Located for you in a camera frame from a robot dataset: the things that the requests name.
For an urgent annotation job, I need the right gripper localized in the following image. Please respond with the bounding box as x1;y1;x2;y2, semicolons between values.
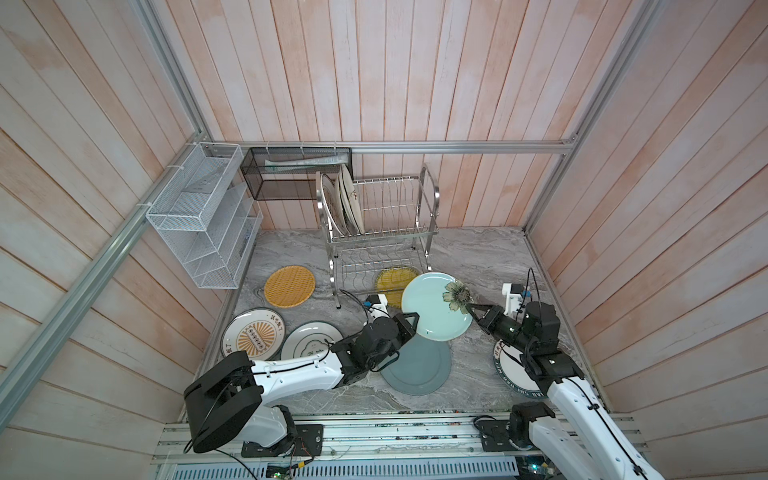
466;300;533;355

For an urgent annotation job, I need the light green flower plate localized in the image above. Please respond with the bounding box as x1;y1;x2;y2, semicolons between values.
401;272;472;342

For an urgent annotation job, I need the white plate dark lettered rim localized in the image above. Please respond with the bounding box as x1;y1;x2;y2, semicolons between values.
493;340;546;399

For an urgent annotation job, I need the stainless steel dish rack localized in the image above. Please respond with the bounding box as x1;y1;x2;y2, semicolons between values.
315;165;440;306

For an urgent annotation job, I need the orange woven bamboo plate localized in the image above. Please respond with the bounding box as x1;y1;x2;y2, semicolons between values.
264;265;316;308

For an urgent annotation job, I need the cream plate with red flowers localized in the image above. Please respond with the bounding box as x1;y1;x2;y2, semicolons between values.
338;165;365;235

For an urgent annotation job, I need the white plate orange sunburst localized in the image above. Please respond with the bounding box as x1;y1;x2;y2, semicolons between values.
320;174;341;236

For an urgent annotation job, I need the dark navy plate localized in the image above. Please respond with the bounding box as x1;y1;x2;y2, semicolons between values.
332;179;349;236

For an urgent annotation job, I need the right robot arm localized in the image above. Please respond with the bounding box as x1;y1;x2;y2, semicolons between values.
468;301;662;479

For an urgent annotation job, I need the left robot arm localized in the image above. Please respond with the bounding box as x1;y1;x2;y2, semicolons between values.
184;313;419;453

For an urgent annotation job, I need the yellow green woven plate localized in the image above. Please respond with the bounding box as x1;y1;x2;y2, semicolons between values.
374;266;420;308

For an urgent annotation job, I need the grey blue round plate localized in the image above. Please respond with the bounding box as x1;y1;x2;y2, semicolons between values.
380;335;452;396

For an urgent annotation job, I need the white plate green clover outline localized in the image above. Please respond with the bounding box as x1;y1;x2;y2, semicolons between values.
280;321;343;360

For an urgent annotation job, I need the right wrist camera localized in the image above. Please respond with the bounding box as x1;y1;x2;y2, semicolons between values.
502;283;531;316

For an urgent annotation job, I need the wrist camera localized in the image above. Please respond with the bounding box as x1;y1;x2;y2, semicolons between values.
363;294;390;322
502;283;531;316

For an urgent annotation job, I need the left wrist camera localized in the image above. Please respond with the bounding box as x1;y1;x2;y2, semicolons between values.
363;294;390;322

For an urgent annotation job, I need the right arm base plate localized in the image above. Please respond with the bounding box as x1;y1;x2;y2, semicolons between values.
472;415;528;453

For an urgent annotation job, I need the aluminium front rail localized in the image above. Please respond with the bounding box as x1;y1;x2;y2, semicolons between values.
149;410;652;466

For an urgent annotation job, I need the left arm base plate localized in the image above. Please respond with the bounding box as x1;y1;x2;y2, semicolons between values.
241;424;324;458

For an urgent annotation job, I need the black wire wall basket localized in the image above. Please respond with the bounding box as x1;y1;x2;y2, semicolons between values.
240;146;353;201

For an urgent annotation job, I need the white wire mesh shelf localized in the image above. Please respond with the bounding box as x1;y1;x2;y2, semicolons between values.
147;142;263;290

